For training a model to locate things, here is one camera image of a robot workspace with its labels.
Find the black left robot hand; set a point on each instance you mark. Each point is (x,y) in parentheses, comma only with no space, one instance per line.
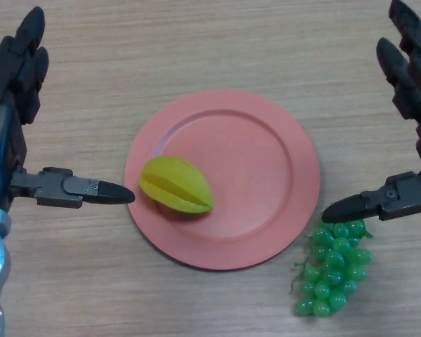
(3,140)

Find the yellow starfruit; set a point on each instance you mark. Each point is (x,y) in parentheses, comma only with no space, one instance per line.
(177,186)

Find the pink round plate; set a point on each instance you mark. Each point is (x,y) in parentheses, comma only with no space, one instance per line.
(259,175)

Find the green grape bunch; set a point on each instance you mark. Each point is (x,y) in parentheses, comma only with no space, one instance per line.
(331,277)

